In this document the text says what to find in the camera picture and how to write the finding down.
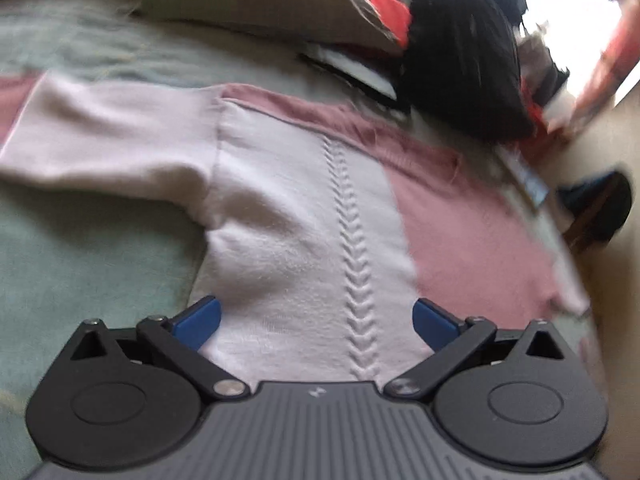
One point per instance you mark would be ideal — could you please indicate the pink and white sweater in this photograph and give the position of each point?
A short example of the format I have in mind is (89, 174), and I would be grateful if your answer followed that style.
(300, 210)

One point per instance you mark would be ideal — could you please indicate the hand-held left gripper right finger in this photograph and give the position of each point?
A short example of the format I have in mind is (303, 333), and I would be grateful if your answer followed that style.
(432, 325)

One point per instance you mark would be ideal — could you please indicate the black backpack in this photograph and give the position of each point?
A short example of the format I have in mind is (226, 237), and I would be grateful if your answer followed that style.
(465, 60)

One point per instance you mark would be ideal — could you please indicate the grey pillow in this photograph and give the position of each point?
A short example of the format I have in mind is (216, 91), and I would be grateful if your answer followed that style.
(280, 0)

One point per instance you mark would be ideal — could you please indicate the red cushion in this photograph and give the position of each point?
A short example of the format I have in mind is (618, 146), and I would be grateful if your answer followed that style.
(390, 10)

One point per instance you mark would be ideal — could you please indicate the blue and white book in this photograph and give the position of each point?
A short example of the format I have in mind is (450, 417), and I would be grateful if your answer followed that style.
(527, 180)

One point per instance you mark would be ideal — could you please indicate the green checked blanket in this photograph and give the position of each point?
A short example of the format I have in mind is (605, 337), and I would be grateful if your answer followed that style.
(75, 260)

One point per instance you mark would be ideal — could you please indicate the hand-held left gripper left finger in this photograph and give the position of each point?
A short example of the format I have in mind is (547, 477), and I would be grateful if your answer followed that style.
(197, 322)

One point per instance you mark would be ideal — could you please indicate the dark blue cloth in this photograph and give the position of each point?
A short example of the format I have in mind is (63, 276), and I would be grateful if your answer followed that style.
(600, 200)

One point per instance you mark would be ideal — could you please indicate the orange patterned curtain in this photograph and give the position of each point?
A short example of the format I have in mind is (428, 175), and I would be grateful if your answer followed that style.
(615, 70)

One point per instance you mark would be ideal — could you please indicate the black flat bag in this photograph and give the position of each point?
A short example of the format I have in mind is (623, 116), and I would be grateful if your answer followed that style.
(360, 75)

